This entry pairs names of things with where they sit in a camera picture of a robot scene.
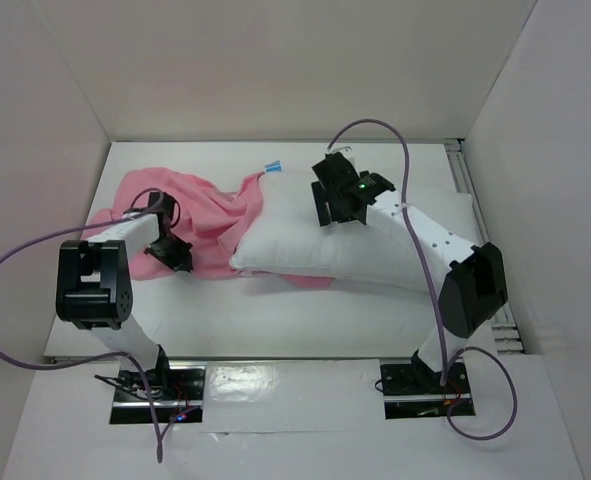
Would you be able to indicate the aluminium frame rail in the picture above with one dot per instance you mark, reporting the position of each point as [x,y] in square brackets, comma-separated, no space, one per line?
[508,339]

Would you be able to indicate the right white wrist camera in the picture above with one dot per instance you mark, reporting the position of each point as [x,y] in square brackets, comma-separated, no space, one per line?
[346,152]

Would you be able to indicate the pink pillowcase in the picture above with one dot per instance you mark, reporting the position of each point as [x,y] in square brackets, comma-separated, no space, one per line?
[211,220]

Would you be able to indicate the white pillow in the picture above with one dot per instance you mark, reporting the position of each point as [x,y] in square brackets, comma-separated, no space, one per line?
[286,239]

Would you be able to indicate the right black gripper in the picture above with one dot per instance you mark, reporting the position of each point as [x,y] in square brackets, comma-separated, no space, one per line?
[326,201]

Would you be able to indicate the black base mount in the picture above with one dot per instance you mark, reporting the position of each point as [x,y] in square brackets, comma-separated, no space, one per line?
[405,397]
[180,396]

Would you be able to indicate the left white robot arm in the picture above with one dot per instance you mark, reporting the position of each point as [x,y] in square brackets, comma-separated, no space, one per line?
[94,289]

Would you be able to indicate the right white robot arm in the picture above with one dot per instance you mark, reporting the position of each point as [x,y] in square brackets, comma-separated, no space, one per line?
[466,282]

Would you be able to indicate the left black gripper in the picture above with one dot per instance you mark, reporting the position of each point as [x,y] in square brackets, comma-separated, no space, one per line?
[180,260]

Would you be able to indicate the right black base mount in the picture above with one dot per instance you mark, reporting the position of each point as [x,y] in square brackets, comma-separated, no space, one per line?
[405,397]

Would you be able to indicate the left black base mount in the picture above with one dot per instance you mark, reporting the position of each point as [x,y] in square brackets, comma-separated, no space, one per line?
[180,396]

